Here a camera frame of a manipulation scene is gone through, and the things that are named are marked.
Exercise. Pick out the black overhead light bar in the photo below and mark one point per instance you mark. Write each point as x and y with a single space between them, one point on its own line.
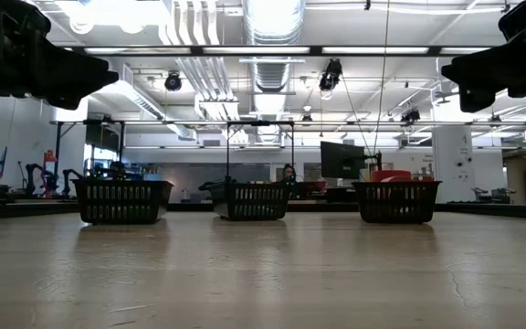
315 50

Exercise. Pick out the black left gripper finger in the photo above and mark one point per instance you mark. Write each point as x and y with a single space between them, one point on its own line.
71 73
71 101

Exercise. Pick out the red background bin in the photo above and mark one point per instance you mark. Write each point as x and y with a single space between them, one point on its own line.
315 185

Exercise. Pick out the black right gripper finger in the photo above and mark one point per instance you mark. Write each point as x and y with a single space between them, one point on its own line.
473 100
482 68

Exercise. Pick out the black round ceiling lamp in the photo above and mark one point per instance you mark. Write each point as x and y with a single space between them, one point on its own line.
173 81

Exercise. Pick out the black computer monitor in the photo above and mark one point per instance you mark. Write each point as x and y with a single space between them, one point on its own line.
340 160

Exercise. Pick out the black background rig frame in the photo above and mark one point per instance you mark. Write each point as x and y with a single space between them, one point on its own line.
57 151
228 151

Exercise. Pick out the black overhead camera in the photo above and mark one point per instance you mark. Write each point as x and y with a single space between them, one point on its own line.
331 75

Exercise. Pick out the black plastic slotted basket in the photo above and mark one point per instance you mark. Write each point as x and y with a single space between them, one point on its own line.
397 201
249 201
123 201

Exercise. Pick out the person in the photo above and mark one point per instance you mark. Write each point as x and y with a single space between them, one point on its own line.
117 170
289 173

